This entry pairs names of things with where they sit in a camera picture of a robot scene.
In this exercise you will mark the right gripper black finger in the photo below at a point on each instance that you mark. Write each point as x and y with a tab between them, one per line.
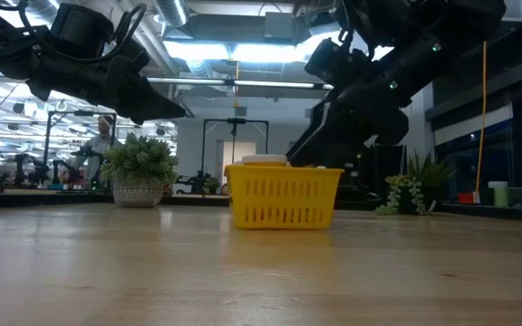
322	136

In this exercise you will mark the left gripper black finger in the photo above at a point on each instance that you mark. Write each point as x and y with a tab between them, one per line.
154	106

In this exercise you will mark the orange pill bottle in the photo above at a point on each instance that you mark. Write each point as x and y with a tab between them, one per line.
264	160

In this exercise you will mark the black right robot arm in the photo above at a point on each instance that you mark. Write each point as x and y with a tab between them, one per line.
424	27

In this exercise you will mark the background black robot arm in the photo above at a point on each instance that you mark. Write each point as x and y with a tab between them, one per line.
18	167
59	169

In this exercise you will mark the yellow plastic slotted basket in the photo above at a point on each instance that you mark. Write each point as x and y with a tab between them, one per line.
283	201

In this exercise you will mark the round bushy plant, white pot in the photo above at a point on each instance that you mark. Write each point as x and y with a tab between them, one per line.
138	158

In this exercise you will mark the person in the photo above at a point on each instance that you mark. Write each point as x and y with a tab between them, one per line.
100	147

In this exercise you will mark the succulent plant with trailing strands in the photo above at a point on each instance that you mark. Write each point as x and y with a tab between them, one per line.
424	174

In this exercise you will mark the long LED light bar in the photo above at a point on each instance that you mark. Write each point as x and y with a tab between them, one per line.
243	83

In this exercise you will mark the small background potted plant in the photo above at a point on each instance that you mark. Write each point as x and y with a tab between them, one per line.
212	185

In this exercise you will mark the grey ceiling ventilation box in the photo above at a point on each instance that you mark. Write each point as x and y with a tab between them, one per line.
279	25

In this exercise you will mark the small red container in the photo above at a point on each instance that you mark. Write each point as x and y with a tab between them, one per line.
466	198

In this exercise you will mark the green cup with white lid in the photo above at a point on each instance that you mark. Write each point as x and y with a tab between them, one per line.
499	197

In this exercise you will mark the background black gantry frame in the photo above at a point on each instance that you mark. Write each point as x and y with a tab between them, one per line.
82	113

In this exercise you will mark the background black camera stand frame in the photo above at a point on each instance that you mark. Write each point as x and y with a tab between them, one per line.
235	121

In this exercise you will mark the silver round air duct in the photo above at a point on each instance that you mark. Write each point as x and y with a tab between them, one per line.
172	11

